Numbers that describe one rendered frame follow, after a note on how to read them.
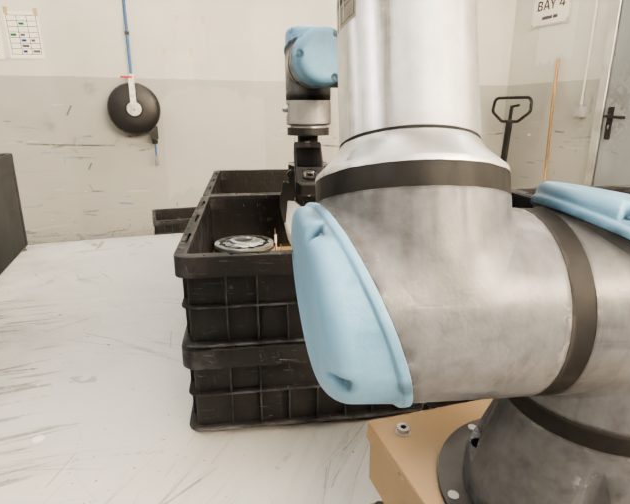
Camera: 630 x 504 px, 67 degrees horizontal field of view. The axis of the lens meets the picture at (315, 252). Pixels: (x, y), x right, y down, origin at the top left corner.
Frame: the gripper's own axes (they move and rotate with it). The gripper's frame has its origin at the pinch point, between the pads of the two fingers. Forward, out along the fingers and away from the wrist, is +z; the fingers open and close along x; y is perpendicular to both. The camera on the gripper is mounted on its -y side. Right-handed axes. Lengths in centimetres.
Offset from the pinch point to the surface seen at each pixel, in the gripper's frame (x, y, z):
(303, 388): 1.8, -30.8, 9.6
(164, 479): 16.9, -38.3, 15.5
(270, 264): 5.3, -31.7, -6.4
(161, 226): 64, 139, 28
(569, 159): -227, 308, 14
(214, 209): 17.2, 5.8, -5.3
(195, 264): 13.2, -32.5, -6.7
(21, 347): 48, -7, 15
